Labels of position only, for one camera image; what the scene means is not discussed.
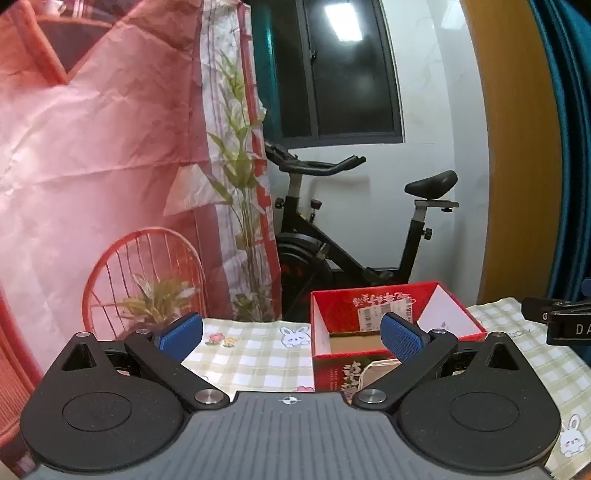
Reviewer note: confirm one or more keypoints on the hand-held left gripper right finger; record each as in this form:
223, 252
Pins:
399, 339

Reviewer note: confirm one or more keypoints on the teal curtain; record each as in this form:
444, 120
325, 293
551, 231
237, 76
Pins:
261, 69

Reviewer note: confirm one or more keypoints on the checked bunny print tablecloth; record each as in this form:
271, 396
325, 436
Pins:
258, 360

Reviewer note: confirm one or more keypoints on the red cardboard box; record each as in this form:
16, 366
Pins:
341, 304

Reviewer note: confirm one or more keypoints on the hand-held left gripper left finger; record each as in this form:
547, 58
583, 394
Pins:
178, 339

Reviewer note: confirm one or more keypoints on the black exercise bike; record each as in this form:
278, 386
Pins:
318, 240

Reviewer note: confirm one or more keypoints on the dark framed window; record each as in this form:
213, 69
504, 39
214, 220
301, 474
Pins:
351, 69

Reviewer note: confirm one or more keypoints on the pink printed backdrop cloth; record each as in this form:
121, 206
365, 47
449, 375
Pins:
92, 138

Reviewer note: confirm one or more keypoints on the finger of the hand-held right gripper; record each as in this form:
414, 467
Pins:
535, 308

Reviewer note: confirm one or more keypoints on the wooden door panel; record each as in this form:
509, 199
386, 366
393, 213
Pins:
508, 138

